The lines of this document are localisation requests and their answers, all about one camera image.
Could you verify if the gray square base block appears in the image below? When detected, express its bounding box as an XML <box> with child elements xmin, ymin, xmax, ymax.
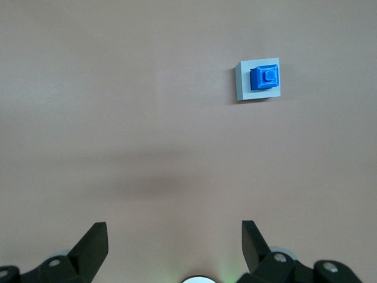
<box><xmin>234</xmin><ymin>57</ymin><xmax>282</xmax><ymax>104</ymax></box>

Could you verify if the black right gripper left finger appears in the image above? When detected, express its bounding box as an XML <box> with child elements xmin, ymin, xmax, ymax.
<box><xmin>0</xmin><ymin>221</ymin><xmax>110</xmax><ymax>283</ymax></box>

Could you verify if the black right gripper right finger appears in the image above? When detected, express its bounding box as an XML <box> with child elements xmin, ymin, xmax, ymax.
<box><xmin>234</xmin><ymin>220</ymin><xmax>366</xmax><ymax>283</ymax></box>

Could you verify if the blue plastic insert part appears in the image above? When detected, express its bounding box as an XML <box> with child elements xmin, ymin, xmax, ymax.
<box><xmin>249</xmin><ymin>63</ymin><xmax>280</xmax><ymax>93</ymax></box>

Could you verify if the brown table cover sheet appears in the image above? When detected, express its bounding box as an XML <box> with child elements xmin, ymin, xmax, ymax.
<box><xmin>0</xmin><ymin>0</ymin><xmax>377</xmax><ymax>283</ymax></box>

